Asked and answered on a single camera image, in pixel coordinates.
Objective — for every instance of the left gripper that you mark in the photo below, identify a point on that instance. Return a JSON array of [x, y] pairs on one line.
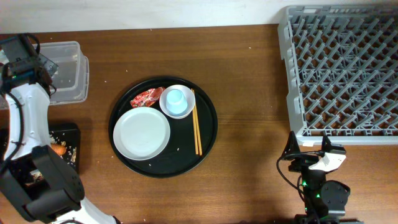
[[51, 66]]

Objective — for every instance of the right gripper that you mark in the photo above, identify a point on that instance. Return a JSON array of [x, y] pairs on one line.
[[303, 162]]

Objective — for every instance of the orange carrot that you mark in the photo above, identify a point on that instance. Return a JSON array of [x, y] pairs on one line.
[[59, 149]]

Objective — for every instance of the rice pile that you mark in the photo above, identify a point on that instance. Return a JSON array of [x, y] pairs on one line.
[[70, 157]]

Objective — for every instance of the red snack wrapper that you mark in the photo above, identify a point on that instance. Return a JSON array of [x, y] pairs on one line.
[[147, 98]]

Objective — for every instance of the white plate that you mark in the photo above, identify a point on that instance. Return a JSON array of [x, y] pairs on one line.
[[141, 133]]

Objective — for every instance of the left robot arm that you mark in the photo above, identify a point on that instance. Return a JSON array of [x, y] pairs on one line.
[[60, 197]]

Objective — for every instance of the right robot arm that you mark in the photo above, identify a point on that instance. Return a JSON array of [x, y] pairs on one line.
[[324, 200]]

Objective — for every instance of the black waste bin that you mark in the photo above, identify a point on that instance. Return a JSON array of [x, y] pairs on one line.
[[72, 136]]

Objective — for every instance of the grey dishwasher rack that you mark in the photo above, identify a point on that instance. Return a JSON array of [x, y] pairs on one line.
[[341, 64]]

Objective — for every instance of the clear plastic bin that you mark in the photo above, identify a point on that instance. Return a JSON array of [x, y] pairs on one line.
[[71, 80]]

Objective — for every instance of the wooden chopstick right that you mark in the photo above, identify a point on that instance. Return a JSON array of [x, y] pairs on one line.
[[198, 134]]

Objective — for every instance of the wooden chopstick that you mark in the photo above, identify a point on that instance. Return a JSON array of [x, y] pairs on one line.
[[198, 134], [195, 124]]

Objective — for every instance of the wooden chopstick left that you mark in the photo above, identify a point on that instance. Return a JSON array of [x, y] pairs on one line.
[[195, 124]]

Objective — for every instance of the round black tray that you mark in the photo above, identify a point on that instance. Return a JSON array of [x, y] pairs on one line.
[[179, 155]]

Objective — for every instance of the light blue cup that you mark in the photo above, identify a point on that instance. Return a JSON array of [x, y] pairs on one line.
[[176, 102]]

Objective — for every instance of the white bowl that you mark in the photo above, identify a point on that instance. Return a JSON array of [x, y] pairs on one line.
[[188, 96]]

